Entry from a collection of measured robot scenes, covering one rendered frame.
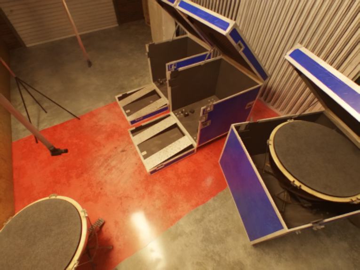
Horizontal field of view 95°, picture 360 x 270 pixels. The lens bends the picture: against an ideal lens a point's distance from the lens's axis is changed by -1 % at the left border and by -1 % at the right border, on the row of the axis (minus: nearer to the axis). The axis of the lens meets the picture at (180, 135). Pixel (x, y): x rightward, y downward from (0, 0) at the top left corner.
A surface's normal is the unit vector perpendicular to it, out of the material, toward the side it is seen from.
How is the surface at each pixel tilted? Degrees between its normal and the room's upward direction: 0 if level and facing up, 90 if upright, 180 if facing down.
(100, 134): 0
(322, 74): 52
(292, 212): 0
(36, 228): 0
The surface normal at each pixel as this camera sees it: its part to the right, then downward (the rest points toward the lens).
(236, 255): 0.00, -0.62
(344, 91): -0.77, -0.26
